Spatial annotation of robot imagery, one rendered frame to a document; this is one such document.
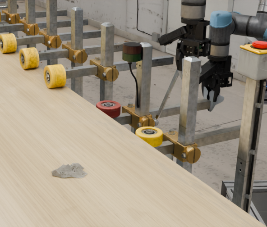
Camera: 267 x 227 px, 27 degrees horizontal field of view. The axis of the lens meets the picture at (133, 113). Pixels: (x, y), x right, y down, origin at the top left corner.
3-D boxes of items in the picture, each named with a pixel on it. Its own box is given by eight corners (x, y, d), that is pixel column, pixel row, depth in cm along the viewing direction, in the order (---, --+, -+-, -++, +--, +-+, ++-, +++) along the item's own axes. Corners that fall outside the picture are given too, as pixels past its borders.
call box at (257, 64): (257, 72, 141) (261, 42, 139) (277, 80, 136) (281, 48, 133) (236, 75, 138) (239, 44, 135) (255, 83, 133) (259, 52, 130)
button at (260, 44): (260, 47, 137) (261, 39, 136) (272, 51, 134) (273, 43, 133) (248, 48, 135) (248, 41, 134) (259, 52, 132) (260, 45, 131)
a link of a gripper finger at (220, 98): (224, 111, 208) (227, 88, 205) (212, 114, 205) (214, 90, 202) (219, 109, 211) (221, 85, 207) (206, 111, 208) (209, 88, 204)
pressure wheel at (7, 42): (12, 29, 239) (18, 42, 235) (9, 43, 245) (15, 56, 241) (-2, 30, 236) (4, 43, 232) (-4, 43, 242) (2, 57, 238)
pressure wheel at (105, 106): (112, 129, 193) (113, 97, 189) (124, 137, 187) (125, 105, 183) (91, 133, 189) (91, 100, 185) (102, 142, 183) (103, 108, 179)
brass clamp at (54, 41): (50, 40, 254) (50, 29, 252) (62, 47, 243) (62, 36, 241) (37, 42, 251) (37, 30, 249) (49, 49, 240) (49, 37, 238)
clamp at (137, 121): (134, 117, 198) (134, 103, 196) (154, 131, 187) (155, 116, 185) (119, 120, 195) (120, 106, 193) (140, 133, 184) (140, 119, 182)
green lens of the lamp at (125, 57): (135, 56, 182) (135, 49, 181) (145, 60, 177) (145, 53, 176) (118, 57, 179) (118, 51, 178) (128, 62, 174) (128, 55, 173)
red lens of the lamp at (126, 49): (135, 48, 181) (135, 41, 180) (145, 52, 176) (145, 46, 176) (118, 50, 178) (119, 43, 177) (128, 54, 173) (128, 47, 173)
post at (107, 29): (107, 144, 218) (109, 21, 200) (111, 148, 215) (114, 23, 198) (98, 146, 216) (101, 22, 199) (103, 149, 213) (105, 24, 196)
